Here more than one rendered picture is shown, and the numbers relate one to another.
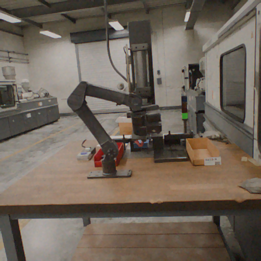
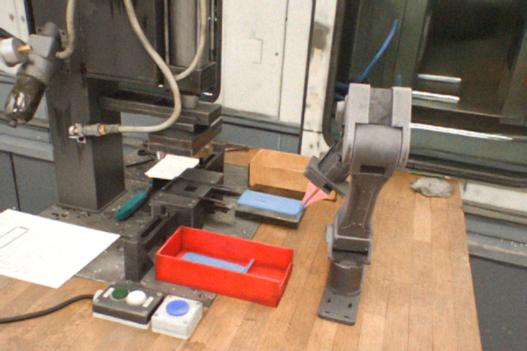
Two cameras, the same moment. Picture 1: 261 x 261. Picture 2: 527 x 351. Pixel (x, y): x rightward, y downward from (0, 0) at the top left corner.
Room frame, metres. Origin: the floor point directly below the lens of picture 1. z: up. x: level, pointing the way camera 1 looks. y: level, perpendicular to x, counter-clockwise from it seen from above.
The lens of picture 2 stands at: (1.08, 0.98, 1.52)
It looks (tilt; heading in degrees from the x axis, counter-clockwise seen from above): 25 degrees down; 278
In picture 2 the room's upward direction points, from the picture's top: 4 degrees clockwise
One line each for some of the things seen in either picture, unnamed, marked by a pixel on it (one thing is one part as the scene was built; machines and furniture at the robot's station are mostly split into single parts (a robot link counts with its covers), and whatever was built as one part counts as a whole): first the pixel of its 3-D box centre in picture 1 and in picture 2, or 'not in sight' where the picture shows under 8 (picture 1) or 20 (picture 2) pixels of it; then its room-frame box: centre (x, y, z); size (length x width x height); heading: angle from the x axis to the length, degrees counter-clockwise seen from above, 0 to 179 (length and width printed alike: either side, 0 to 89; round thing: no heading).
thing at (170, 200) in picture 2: (146, 136); (189, 187); (1.40, -0.10, 0.98); 0.20 x 0.10 x 0.01; 83
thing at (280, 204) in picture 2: (141, 141); (274, 198); (1.19, -0.05, 1.00); 0.15 x 0.07 x 0.03; 173
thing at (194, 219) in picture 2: (147, 142); (189, 203); (1.40, -0.10, 0.94); 0.20 x 0.10 x 0.07; 83
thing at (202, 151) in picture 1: (201, 151); (296, 175); (1.17, -0.36, 0.93); 0.25 x 0.13 x 0.08; 173
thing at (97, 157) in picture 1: (110, 153); (226, 264); (1.26, 0.12, 0.93); 0.25 x 0.12 x 0.06; 173
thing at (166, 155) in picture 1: (170, 155); (274, 204); (1.20, -0.20, 0.91); 0.17 x 0.16 x 0.02; 83
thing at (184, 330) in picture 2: (84, 158); (177, 322); (1.31, 0.28, 0.90); 0.07 x 0.07 x 0.06; 83
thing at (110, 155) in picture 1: (109, 152); (347, 243); (1.02, 0.10, 1.00); 0.09 x 0.06 x 0.06; 4
